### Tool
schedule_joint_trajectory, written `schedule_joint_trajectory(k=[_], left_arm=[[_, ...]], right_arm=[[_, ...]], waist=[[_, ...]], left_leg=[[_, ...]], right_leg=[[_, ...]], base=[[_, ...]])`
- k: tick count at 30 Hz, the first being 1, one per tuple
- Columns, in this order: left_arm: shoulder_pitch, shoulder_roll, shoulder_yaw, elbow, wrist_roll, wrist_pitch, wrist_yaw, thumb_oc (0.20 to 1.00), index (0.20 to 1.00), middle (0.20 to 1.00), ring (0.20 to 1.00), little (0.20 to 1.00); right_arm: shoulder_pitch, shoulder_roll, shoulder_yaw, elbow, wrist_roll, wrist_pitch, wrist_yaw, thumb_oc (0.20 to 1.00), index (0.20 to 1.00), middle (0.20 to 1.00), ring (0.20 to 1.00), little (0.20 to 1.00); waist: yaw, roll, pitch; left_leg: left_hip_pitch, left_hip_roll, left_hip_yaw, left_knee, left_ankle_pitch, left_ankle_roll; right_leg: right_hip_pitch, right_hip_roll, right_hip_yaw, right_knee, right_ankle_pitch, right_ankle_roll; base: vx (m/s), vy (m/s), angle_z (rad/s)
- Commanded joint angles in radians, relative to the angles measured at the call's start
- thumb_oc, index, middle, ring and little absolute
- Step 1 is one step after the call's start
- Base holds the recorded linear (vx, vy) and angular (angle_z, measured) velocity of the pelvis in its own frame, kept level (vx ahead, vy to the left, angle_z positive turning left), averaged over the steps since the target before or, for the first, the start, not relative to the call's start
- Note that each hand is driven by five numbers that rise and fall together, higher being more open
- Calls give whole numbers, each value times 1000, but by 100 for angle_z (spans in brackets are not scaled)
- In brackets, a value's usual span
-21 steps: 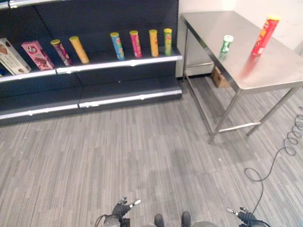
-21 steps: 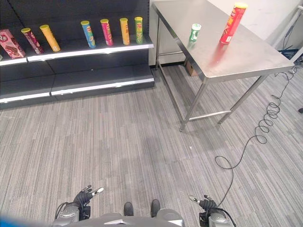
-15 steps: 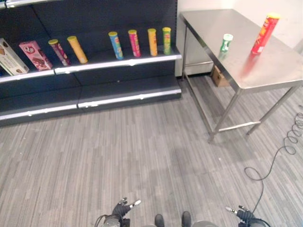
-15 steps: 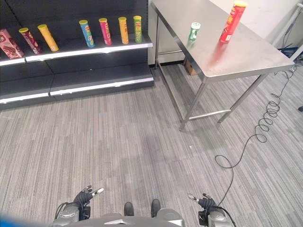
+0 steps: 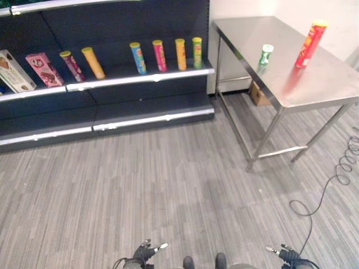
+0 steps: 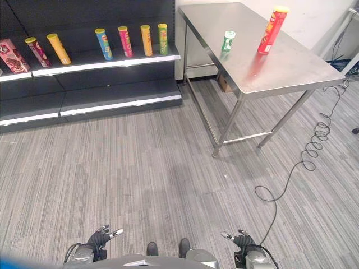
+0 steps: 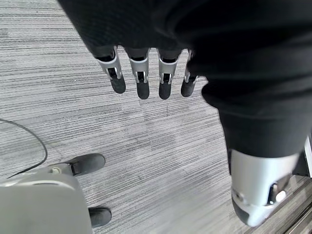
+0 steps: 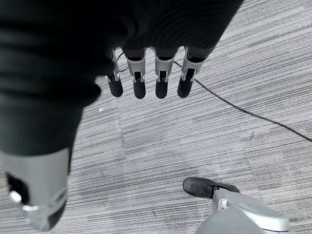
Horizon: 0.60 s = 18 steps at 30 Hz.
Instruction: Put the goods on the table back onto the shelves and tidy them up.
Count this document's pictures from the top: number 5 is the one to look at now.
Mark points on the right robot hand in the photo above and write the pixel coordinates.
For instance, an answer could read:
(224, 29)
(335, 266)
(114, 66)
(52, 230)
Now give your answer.
(286, 254)

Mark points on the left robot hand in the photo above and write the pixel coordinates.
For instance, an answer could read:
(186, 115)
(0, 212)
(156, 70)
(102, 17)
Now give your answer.
(142, 252)

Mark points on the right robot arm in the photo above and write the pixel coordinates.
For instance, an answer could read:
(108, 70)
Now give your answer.
(301, 264)

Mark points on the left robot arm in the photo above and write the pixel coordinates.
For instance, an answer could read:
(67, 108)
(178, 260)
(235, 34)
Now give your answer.
(127, 263)

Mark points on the silver robot body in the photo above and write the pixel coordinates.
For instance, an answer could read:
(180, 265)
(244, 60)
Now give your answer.
(241, 266)

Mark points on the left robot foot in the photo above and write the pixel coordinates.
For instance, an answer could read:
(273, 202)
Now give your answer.
(188, 262)

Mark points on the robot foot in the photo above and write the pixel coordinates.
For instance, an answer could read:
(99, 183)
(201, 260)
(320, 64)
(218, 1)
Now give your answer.
(188, 262)
(221, 260)

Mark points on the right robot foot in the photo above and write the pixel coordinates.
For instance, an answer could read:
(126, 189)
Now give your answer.
(221, 260)

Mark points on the cardboard box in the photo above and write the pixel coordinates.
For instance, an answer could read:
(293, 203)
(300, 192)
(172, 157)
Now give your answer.
(259, 95)

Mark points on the dark shelving unit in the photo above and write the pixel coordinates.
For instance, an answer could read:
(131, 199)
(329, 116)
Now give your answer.
(106, 84)

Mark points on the stainless steel table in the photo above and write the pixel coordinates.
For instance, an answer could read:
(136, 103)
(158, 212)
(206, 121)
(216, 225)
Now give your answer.
(291, 73)

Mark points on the blue chip can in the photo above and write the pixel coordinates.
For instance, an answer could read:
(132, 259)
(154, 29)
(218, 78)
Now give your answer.
(138, 59)

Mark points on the plain yellow chip can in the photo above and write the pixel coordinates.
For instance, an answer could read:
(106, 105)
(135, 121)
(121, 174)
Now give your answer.
(93, 63)

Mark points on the pink chip can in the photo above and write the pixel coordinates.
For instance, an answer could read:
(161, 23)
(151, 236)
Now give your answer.
(160, 56)

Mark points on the maroon chip can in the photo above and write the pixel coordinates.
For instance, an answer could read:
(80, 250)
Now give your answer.
(73, 66)

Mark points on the short green chip can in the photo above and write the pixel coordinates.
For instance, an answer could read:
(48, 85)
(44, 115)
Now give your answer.
(265, 55)

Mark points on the orange chip can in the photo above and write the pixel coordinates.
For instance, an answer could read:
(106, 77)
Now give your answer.
(181, 54)

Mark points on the pink cookie box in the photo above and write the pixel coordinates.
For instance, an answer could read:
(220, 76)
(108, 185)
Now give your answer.
(45, 70)

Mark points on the tall red chip can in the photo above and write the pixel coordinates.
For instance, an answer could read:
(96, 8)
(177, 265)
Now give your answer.
(309, 45)

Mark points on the white cookie box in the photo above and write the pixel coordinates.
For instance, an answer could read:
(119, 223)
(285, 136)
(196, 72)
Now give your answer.
(14, 72)

